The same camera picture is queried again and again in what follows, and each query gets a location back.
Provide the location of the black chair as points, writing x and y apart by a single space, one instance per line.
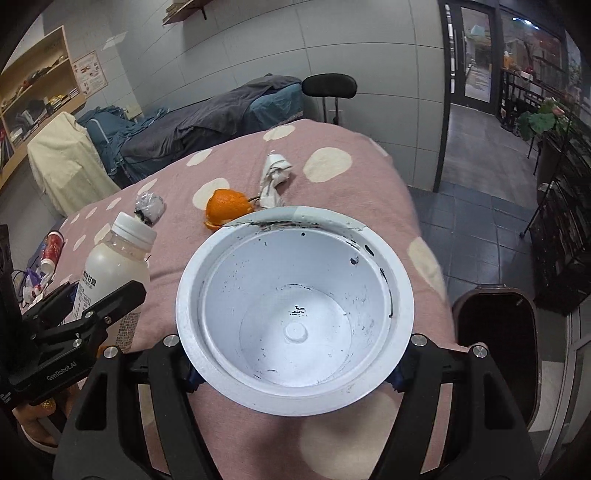
330 87

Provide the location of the brown trash bin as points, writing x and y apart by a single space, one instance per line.
498 332

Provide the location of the glass door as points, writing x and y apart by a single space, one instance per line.
480 55

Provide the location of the small packaging clutter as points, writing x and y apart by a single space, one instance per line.
32 286

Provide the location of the bed with grey cover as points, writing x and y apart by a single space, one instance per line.
207 124

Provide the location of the crumpled white tissue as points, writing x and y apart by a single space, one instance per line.
274 180

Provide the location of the person's left hand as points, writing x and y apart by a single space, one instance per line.
37 424

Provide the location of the wall poster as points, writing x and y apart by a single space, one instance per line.
90 71

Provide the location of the orange peel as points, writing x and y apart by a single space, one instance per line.
226 207

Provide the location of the black metal rack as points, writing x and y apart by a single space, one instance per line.
563 230

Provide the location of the dark door frame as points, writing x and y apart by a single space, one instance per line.
443 92

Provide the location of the crumpled grey plastic wrapper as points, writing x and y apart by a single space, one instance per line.
150 205

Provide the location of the wooden wall shelf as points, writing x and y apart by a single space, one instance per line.
184 13

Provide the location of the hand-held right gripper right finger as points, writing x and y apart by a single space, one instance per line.
429 364

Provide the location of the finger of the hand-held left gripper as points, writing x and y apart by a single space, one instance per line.
120 297
51 302

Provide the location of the white-capped plastic drink bottle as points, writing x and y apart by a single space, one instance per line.
120 258

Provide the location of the wooden shelf cabinet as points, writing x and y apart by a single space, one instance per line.
37 60

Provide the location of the white plastic bowl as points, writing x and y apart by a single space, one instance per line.
295 300

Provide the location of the potted plant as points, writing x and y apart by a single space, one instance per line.
540 120

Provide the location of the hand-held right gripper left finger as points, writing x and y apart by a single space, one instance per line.
157 364

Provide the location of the cream cloth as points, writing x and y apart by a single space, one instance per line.
64 161

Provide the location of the black console table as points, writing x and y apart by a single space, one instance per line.
512 99

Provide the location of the red paper cup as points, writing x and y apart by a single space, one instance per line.
51 251

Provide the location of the blue cloth pile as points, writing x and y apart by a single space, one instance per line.
106 129

